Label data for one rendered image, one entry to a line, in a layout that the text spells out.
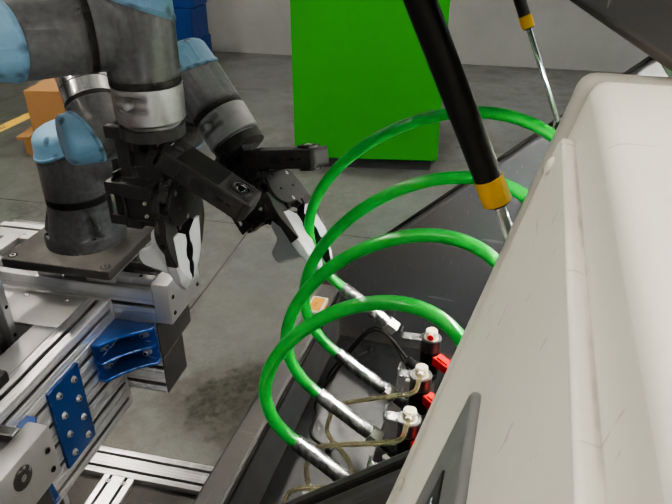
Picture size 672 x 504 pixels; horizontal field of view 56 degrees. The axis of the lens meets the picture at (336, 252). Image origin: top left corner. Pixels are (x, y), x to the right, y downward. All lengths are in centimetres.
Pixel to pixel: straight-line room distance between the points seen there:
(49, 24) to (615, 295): 57
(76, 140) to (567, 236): 78
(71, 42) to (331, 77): 351
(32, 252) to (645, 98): 116
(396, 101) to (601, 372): 400
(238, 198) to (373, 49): 341
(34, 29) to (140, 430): 187
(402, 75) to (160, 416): 259
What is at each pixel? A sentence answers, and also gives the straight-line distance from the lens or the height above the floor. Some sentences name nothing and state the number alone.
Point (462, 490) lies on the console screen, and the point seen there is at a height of 144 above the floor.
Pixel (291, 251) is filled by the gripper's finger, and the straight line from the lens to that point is 84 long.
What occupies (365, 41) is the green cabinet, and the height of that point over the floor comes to 84.
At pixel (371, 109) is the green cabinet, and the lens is 416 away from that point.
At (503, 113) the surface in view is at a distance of 73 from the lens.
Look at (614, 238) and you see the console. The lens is 20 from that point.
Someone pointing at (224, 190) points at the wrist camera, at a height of 135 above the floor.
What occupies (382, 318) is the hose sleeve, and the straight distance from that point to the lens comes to 88.
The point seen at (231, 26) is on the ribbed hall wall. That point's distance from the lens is 782.
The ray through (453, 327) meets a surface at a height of 130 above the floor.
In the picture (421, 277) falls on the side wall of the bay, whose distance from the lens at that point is 120.
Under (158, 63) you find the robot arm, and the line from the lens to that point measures 68.
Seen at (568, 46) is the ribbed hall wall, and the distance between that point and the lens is 734.
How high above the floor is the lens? 163
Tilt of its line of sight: 30 degrees down
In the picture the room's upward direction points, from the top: straight up
